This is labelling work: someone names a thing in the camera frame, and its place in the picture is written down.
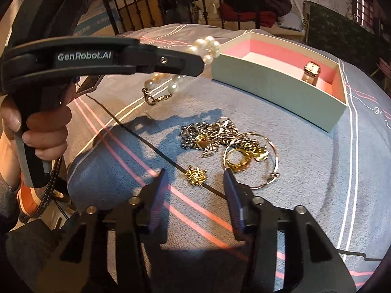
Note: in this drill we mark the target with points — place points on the light blue pillow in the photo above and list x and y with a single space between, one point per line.
290 21

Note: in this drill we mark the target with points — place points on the grey striped bed cover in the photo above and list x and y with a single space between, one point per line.
118 143

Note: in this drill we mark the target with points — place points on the white hanging swing bed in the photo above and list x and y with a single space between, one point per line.
278 17

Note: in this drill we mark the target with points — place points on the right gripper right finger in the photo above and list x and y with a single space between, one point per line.
239 199

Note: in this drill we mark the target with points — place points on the person's left hand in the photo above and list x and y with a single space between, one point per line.
47 132

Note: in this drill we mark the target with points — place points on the green floral covered table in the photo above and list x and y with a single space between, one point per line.
330 31

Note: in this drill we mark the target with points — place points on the pale green jewelry box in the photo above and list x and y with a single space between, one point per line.
272 68

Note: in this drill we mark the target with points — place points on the black smartphone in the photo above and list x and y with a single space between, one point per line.
89 85

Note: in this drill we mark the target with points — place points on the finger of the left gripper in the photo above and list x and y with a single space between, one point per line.
171 61

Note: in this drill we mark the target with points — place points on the red blanket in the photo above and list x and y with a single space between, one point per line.
227 13

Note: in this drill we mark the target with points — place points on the gold leather strap watch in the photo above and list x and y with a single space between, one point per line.
311 73

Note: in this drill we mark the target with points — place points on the gold snowflake brooch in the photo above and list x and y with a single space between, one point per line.
196 176

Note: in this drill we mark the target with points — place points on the thin gold hoop bangle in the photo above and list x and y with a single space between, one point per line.
252 146

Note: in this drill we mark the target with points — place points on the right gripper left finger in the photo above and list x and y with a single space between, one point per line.
157 192

